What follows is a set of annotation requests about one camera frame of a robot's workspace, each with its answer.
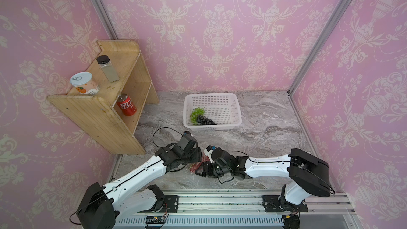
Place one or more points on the wooden shelf unit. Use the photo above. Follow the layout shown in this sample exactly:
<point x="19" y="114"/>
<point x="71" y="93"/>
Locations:
<point x="99" y="115"/>

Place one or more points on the red cola can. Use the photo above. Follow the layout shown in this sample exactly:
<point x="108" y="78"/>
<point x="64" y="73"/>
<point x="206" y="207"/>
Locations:
<point x="126" y="105"/>

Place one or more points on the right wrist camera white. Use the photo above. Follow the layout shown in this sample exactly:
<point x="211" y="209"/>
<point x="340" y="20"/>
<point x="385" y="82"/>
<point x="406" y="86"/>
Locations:
<point x="208" y="152"/>

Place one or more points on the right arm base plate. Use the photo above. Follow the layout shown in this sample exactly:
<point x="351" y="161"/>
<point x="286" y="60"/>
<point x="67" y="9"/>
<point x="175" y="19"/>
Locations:
<point x="277" y="204"/>

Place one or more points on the clear bottle black cap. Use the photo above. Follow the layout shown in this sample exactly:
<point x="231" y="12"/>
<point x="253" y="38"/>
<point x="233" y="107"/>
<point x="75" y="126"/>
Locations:
<point x="109" y="71"/>

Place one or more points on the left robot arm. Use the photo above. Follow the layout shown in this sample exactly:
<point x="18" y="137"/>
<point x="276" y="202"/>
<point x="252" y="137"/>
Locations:
<point x="102" y="206"/>

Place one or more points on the red grape bunch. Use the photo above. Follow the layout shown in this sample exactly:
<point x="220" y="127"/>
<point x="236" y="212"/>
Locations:
<point x="195" y="167"/>

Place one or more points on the black grape bunch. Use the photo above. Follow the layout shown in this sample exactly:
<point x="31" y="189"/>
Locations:
<point x="202" y="120"/>

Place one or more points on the green grape bunch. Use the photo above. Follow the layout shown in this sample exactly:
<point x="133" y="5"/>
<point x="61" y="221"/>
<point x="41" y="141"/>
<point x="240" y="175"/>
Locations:
<point x="195" y="113"/>

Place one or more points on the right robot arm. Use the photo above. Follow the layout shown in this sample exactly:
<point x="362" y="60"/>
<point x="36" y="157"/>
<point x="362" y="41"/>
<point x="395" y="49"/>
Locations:
<point x="309" y="175"/>

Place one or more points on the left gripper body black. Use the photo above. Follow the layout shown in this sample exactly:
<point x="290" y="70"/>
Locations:
<point x="194" y="156"/>

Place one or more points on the aluminium rail frame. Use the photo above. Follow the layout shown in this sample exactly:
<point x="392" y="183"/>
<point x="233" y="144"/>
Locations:
<point x="242" y="209"/>

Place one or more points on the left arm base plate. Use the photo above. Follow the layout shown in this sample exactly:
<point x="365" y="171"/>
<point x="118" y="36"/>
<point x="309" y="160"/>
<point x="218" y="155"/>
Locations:
<point x="167" y="204"/>

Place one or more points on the white plastic basket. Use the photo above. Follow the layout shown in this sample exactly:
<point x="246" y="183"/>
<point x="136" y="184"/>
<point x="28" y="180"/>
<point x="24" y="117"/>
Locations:
<point x="222" y="108"/>

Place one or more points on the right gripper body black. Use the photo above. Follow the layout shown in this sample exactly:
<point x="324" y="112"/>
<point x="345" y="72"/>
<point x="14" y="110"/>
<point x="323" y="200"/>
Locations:
<point x="214" y="170"/>

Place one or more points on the white orange printed can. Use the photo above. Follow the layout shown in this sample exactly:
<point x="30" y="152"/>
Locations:
<point x="84" y="83"/>

